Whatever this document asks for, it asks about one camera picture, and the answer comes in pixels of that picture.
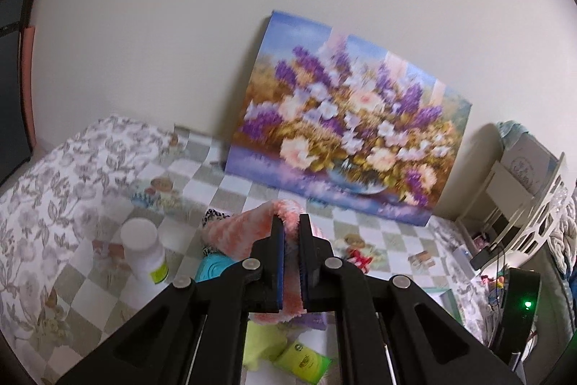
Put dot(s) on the orange foam strip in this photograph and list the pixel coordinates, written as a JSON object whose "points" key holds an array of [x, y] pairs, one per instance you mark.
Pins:
{"points": [[28, 87]]}

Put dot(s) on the grey floral bed cover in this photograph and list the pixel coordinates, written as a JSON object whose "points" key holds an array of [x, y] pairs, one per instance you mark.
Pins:
{"points": [[67, 168]]}

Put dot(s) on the flower painting canvas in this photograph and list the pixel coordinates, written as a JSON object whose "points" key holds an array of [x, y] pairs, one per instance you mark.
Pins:
{"points": [[342, 119]]}

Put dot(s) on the green packet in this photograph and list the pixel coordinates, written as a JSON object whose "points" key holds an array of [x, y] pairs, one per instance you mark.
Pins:
{"points": [[302, 360]]}

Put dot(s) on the white and teal box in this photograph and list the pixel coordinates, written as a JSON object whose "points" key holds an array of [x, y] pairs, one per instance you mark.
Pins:
{"points": [[452, 300]]}

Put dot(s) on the white bottle with green label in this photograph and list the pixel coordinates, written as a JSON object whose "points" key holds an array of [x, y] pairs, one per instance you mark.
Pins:
{"points": [[142, 252]]}

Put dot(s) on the white cardboard box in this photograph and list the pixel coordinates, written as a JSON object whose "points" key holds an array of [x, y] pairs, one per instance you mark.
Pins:
{"points": [[527, 164]]}

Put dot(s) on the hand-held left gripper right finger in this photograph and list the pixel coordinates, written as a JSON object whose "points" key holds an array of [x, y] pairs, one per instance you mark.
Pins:
{"points": [[304, 265]]}

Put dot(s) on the white shelf unit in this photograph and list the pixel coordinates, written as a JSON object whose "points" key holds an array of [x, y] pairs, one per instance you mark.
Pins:
{"points": [[541, 213]]}

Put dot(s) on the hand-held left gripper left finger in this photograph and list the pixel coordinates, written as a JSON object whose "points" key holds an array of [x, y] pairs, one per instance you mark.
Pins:
{"points": [[280, 265]]}

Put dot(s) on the pile of colourful small toys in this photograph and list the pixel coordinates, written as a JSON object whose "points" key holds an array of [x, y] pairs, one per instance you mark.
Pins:
{"points": [[493, 281]]}

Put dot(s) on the teal cloth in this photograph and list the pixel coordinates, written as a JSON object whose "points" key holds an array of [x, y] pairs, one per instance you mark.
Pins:
{"points": [[212, 270]]}

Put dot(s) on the checkered printed tablecloth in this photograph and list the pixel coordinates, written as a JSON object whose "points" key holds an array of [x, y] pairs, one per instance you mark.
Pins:
{"points": [[252, 195]]}

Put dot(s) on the black device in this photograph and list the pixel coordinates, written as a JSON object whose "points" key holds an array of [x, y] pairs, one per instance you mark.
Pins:
{"points": [[487, 258]]}

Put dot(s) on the pink fluffy cloth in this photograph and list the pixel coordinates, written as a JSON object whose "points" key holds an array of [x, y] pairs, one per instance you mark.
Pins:
{"points": [[239, 231]]}

